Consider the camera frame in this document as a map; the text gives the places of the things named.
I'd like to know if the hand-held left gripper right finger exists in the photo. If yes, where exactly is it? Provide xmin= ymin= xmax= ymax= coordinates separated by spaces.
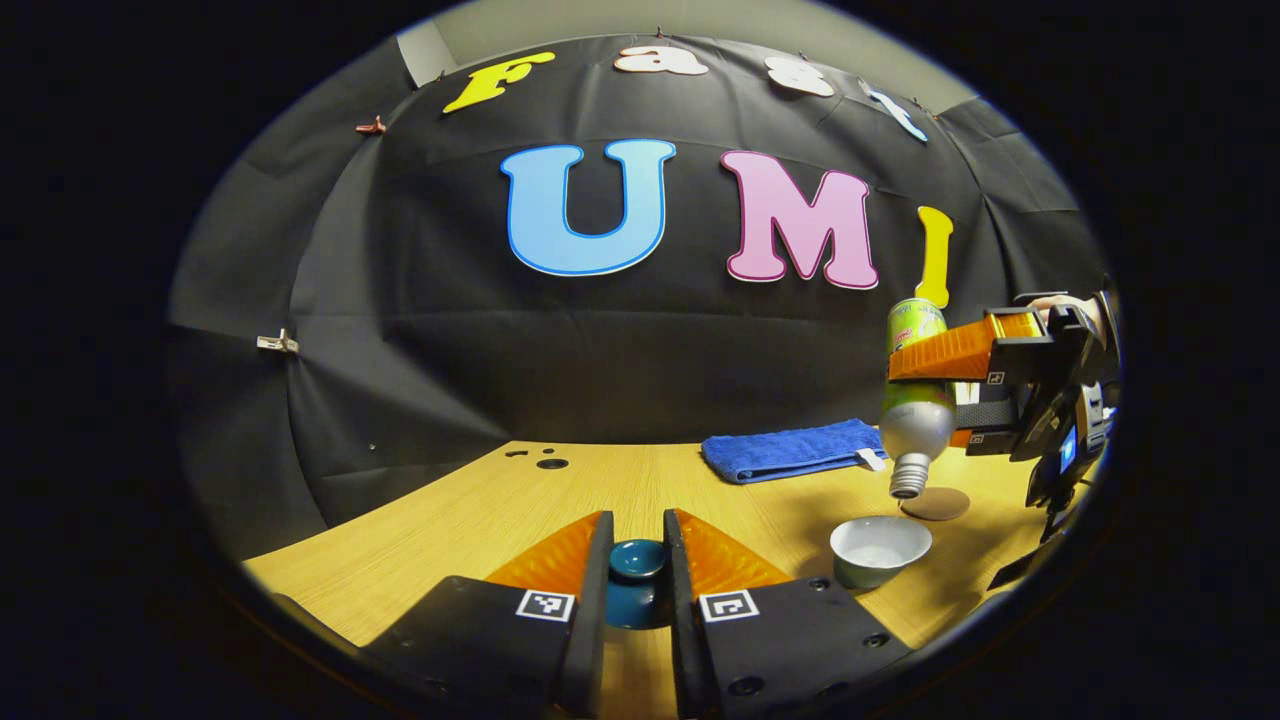
xmin=663 ymin=508 xmax=913 ymax=719

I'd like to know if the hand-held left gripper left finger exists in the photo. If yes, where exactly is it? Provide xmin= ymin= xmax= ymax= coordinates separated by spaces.
xmin=360 ymin=510 xmax=615 ymax=719

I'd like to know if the silver green-label water bottle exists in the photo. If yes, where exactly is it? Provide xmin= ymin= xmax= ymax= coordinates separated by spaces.
xmin=879 ymin=297 xmax=957 ymax=499

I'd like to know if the dark teal teacup lid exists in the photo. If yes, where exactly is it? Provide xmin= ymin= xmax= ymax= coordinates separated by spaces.
xmin=606 ymin=539 xmax=673 ymax=631

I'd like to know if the round brown coaster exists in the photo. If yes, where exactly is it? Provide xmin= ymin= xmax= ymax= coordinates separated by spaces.
xmin=900 ymin=486 xmax=971 ymax=522

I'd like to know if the white teacup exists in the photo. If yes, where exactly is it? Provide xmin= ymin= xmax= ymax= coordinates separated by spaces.
xmin=830 ymin=515 xmax=933 ymax=591

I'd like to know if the folded blue towel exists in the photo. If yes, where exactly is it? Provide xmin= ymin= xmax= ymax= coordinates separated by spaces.
xmin=700 ymin=418 xmax=888 ymax=485

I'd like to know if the black backdrop cloth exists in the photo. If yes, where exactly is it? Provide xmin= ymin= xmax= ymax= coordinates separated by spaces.
xmin=165 ymin=35 xmax=1116 ymax=561

